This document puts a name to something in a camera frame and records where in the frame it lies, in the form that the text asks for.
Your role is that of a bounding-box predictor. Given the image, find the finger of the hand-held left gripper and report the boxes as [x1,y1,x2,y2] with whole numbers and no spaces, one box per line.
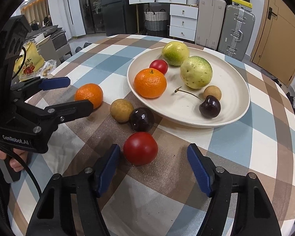
[10,77,71,97]
[25,100,94,129]

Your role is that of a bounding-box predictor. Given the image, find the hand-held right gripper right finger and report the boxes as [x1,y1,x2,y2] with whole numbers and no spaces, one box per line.
[187,143,283,236]

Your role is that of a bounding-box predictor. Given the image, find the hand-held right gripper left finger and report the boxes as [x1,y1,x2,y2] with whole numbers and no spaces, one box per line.
[27,143,121,236]

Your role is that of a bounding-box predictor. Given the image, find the orange mandarin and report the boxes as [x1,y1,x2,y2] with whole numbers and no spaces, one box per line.
[74,83,104,110]
[134,68,168,99]

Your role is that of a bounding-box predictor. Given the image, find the red cherry tomato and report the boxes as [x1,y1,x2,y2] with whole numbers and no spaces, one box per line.
[149,59,169,75]
[123,132,159,166]

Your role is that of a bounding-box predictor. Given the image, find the round cream plate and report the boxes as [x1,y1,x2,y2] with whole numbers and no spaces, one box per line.
[127,46,251,129]

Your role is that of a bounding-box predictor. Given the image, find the dark red cherry with stem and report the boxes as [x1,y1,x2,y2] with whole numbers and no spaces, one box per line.
[174,87,222,119]

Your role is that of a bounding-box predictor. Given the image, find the brown longan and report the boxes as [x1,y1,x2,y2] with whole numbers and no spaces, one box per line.
[110,99,134,123]
[203,85,222,102]

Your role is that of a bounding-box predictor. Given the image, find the pale yellow spotted passion fruit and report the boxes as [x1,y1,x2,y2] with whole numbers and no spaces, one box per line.
[180,56,213,89]

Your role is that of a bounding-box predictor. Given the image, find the green yellow passion fruit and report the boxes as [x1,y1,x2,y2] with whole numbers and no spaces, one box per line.
[161,41,190,66]

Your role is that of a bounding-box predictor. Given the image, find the clear snack packet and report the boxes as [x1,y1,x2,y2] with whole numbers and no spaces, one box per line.
[41,60,57,77]

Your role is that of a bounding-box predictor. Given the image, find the yellow printed bag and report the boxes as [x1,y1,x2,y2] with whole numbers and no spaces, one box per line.
[13,42,45,78]

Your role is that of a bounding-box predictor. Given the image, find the cardboard box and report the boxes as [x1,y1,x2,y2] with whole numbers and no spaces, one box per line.
[37,33,73,64]

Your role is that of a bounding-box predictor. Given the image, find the grey clothes pile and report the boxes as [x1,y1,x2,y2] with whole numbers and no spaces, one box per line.
[25,23,67,40]

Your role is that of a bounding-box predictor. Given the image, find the dark plum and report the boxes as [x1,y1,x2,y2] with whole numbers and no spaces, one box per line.
[129,107,155,132]

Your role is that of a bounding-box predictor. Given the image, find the white wardrobe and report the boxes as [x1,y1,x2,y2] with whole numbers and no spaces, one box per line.
[47,0,86,42]

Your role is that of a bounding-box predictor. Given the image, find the beige curtain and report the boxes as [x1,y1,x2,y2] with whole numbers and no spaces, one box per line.
[21,0,50,30]

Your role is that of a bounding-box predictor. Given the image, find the glass door wardrobe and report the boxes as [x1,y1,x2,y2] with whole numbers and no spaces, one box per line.
[79,0,106,33]

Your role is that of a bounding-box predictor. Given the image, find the dark grey fridge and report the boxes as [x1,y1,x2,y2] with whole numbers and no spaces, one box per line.
[98,0,138,37]

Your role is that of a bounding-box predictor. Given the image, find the woven laundry basket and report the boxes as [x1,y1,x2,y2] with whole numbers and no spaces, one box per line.
[144,8,170,31]

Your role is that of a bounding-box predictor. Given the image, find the white dresser with drawers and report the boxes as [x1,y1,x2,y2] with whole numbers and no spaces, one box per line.
[128,0,199,42]

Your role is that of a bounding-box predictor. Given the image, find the silver suitcase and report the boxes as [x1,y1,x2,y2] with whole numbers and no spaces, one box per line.
[218,4,256,61]

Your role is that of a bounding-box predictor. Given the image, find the beige suitcase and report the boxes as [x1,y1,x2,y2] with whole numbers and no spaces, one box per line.
[195,0,227,51]

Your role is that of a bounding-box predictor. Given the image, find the wooden door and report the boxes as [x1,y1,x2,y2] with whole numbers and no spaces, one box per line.
[250,0,295,86]

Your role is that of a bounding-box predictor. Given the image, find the yellow and white shoe box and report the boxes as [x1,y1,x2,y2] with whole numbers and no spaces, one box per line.
[230,0,253,10]

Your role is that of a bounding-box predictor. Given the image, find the black door handle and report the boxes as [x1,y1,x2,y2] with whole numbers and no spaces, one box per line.
[267,7,278,20]

